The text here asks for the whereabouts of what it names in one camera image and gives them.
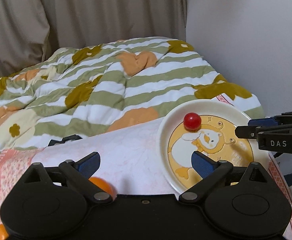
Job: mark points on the green striped floral quilt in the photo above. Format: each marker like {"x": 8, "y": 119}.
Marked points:
{"x": 98, "y": 89}

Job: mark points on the cream oval duck dish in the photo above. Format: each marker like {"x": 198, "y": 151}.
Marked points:
{"x": 215, "y": 138}

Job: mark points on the small orange mandarin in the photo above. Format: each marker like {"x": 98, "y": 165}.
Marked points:
{"x": 3, "y": 233}

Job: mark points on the pink floral tablecloth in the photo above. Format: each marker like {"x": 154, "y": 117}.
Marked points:
{"x": 130, "y": 160}

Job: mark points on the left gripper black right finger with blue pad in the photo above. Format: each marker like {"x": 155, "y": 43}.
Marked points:
{"x": 213, "y": 173}

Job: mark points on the black plastic frame piece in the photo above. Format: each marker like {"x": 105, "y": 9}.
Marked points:
{"x": 73, "y": 137}

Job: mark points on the red cherry tomato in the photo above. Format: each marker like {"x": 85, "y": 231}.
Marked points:
{"x": 192, "y": 121}

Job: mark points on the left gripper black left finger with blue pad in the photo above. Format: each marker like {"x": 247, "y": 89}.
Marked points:
{"x": 77, "y": 176}

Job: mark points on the beige curtain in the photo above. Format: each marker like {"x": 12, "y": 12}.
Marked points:
{"x": 32, "y": 30}

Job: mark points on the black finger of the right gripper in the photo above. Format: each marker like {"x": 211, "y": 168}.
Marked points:
{"x": 251, "y": 132}

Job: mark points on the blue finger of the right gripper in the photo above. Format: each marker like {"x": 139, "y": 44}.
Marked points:
{"x": 283, "y": 119}

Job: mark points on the orange mandarin far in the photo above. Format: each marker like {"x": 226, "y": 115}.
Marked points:
{"x": 104, "y": 185}

